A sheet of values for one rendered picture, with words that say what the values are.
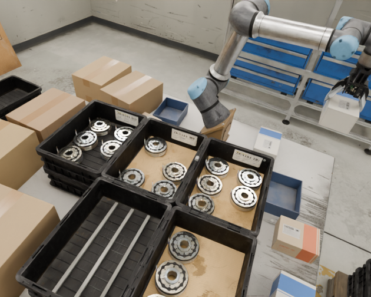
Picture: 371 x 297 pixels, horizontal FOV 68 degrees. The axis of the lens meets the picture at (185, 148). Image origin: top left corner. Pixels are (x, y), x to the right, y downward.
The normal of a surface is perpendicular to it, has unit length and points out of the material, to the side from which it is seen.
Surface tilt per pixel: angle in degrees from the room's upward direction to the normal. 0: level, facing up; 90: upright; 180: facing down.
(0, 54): 73
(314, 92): 90
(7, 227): 0
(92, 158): 0
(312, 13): 90
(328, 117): 90
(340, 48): 95
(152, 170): 0
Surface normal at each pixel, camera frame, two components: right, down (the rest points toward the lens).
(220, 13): -0.46, 0.58
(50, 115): 0.09, -0.72
